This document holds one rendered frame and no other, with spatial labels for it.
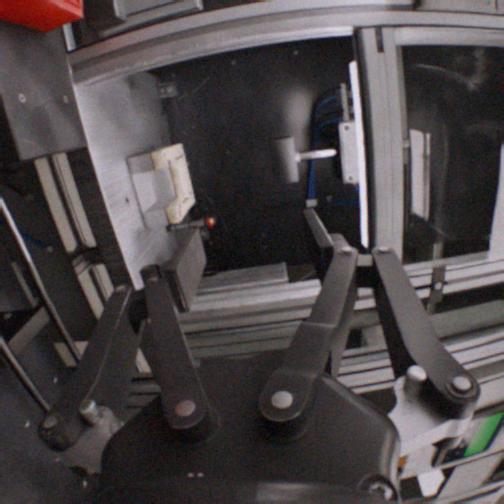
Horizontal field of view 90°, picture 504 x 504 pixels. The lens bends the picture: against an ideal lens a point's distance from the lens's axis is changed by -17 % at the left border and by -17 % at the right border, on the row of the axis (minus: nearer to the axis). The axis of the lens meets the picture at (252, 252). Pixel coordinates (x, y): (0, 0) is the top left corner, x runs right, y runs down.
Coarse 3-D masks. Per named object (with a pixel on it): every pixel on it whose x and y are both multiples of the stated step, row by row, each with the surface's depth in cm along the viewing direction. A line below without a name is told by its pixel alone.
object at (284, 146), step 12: (276, 144) 55; (288, 144) 55; (276, 156) 56; (288, 156) 56; (300, 156) 58; (312, 156) 58; (324, 156) 58; (336, 156) 58; (276, 168) 57; (288, 168) 57; (276, 180) 58; (288, 180) 58
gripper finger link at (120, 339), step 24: (120, 288) 16; (120, 312) 14; (96, 336) 12; (120, 336) 13; (96, 360) 11; (120, 360) 12; (72, 384) 10; (96, 384) 10; (120, 384) 11; (72, 408) 9; (120, 408) 11; (48, 432) 8; (72, 432) 8
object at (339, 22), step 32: (288, 0) 30; (320, 0) 30; (352, 0) 30; (384, 0) 30; (160, 32) 32; (224, 32) 32; (256, 32) 32; (288, 32) 32; (320, 32) 33; (352, 32) 34; (96, 64) 33; (128, 64) 34; (160, 64) 36; (288, 288) 50; (416, 288) 48; (448, 288) 47; (224, 320) 50; (256, 320) 50
